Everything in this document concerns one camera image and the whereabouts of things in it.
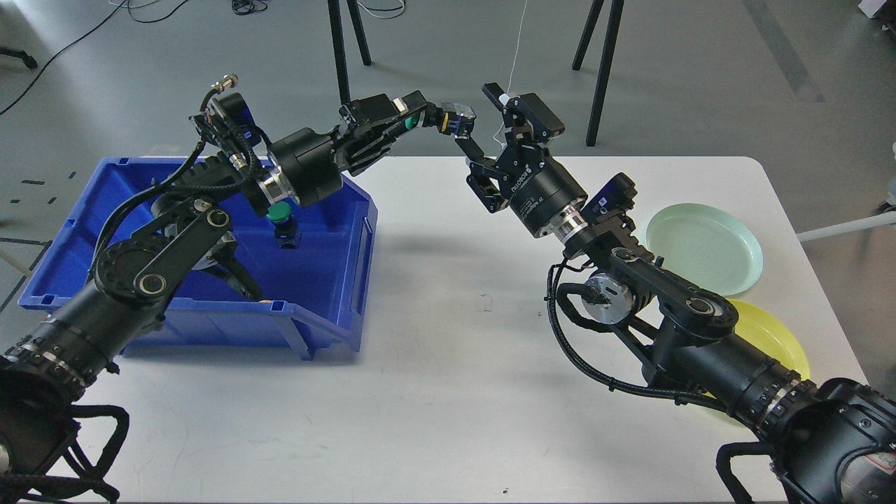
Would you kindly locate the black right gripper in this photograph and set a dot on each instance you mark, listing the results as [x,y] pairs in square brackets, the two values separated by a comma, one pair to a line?
[525,176]

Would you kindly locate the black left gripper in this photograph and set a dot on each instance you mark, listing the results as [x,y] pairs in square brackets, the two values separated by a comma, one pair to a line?
[307,166]

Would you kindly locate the green push button front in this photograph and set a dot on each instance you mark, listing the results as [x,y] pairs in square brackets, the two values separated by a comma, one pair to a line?
[453,119]

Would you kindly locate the green push button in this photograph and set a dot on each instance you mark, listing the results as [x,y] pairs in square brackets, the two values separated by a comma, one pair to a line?
[285,227]
[453,119]

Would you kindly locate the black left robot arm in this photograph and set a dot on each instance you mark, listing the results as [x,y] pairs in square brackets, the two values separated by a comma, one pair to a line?
[150,243]

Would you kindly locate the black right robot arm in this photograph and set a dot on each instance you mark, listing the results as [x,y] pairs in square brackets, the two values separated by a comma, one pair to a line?
[827,444]

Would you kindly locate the green push button back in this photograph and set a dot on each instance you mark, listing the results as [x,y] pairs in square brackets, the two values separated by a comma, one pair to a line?
[285,227]

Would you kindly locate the light green plate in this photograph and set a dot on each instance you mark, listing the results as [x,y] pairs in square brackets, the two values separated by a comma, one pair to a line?
[705,245]

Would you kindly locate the yellow plate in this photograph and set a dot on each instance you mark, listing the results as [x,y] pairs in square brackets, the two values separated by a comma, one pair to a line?
[770,336]

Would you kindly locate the blue plastic storage bin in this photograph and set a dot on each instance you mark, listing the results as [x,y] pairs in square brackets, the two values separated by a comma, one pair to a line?
[318,289]

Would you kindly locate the black tripod legs right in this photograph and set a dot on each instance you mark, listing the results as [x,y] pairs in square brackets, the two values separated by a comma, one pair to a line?
[615,15]

